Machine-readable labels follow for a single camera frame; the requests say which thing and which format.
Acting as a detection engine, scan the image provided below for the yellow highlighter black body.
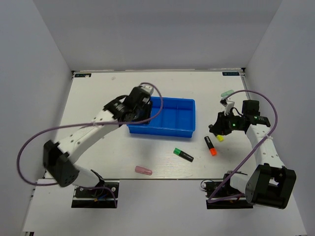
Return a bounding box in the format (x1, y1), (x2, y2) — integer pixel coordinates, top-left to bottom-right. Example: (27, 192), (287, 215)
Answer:
(215, 134), (224, 142)

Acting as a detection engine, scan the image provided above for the orange highlighter black body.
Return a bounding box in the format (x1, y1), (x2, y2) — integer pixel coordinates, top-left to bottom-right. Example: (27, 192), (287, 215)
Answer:
(204, 136), (217, 156)

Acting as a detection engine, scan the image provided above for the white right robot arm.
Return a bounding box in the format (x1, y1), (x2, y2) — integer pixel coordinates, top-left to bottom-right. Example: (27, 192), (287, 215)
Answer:
(208, 98), (296, 209)

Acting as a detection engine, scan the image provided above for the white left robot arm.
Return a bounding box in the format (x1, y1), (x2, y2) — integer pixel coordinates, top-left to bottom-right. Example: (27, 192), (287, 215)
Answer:
(43, 85), (154, 196)

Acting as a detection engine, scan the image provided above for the blue plastic divided bin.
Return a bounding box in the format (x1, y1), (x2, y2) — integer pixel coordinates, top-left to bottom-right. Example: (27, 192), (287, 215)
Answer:
(128, 97), (196, 138)

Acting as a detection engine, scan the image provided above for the right corner table label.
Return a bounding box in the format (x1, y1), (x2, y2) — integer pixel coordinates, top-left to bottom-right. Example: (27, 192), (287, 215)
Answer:
(222, 71), (240, 76)

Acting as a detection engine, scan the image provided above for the corner table label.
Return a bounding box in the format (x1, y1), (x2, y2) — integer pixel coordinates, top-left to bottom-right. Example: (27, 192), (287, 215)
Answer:
(222, 71), (240, 76)
(74, 73), (92, 78)

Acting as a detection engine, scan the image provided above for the green highlighter black body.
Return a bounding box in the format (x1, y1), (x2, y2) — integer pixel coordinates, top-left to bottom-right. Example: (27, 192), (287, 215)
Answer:
(173, 148), (194, 162)

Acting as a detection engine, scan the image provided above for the left corner table label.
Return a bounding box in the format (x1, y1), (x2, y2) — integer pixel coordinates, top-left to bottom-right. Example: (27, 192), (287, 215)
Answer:
(74, 73), (92, 78)

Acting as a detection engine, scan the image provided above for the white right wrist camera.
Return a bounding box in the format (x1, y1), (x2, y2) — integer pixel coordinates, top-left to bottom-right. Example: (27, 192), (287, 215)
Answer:
(220, 98), (235, 116)

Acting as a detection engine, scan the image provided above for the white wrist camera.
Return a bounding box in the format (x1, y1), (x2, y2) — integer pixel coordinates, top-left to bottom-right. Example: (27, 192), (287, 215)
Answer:
(220, 98), (235, 116)
(139, 84), (154, 96)

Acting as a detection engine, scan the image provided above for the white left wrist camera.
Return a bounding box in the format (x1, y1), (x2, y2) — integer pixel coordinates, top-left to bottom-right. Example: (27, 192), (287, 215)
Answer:
(139, 84), (154, 96)

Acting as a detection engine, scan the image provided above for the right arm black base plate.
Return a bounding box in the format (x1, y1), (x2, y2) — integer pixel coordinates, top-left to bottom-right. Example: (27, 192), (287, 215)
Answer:
(200, 171), (253, 210)

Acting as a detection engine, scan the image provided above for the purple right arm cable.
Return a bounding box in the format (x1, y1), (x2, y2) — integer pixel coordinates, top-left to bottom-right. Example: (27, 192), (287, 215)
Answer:
(208, 89), (278, 204)

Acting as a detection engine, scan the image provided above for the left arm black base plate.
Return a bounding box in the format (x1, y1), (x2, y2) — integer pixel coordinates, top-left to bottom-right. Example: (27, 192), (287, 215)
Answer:
(71, 181), (120, 208)

